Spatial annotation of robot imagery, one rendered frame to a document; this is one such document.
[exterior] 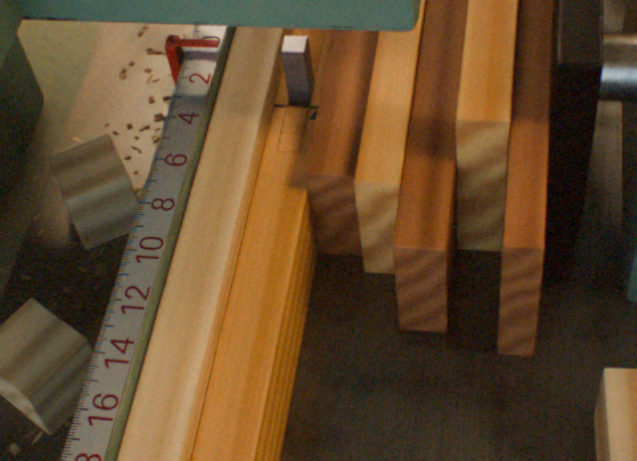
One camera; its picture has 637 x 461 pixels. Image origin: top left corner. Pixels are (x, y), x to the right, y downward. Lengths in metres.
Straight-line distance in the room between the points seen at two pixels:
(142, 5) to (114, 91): 0.28
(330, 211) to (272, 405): 0.08
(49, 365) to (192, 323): 0.15
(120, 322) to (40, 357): 0.15
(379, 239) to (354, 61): 0.07
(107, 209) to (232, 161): 0.17
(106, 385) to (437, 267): 0.12
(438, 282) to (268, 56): 0.12
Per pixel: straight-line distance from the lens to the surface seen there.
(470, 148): 0.39
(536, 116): 0.39
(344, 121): 0.42
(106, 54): 0.69
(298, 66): 0.43
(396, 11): 0.37
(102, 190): 0.56
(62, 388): 0.53
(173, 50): 0.44
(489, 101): 0.39
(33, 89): 0.65
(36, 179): 0.63
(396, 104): 0.41
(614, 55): 0.42
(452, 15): 0.45
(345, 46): 0.44
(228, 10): 0.38
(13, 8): 0.40
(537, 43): 0.42
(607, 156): 0.47
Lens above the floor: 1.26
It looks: 52 degrees down
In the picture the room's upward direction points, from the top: 10 degrees counter-clockwise
